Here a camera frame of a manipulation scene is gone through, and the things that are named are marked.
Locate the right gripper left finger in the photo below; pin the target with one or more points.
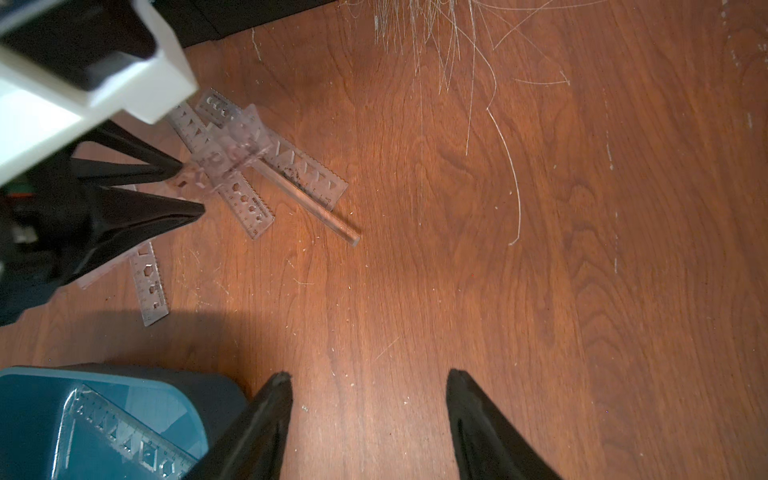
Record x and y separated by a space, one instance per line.
254 445

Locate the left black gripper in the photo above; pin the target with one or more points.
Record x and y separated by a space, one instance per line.
24 252

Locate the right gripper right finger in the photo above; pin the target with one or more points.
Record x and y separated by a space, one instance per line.
486 444

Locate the clear stencil ruler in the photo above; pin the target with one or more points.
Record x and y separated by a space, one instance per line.
323 185
213 171
96 439
147 282

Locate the clear triangular scale ruler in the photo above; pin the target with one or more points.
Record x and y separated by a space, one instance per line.
334 223

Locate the teal plastic tray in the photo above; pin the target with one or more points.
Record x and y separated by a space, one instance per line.
191 410

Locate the black plastic toolbox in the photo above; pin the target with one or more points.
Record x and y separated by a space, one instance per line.
199 21

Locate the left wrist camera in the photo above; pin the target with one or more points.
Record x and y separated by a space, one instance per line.
68 66

